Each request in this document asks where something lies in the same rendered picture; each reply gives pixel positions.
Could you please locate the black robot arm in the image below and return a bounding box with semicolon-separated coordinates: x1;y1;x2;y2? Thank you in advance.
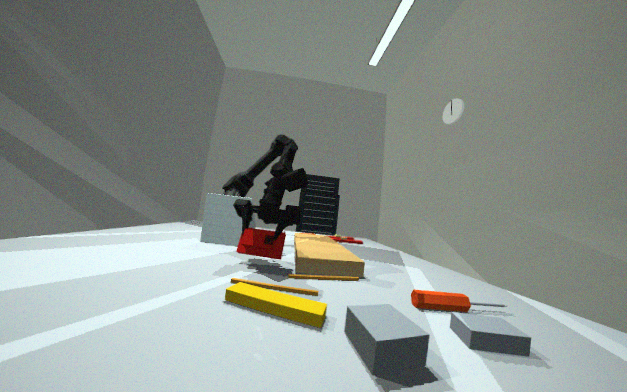
222;135;308;224

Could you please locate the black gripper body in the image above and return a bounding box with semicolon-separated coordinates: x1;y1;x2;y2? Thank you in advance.
233;187;301;225

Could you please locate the tan rectangular floor panel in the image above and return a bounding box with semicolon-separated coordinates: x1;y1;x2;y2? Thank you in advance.
294;233;365;277

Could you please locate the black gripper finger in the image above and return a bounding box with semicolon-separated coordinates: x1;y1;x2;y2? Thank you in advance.
238;206;253;235
273;212;293;241

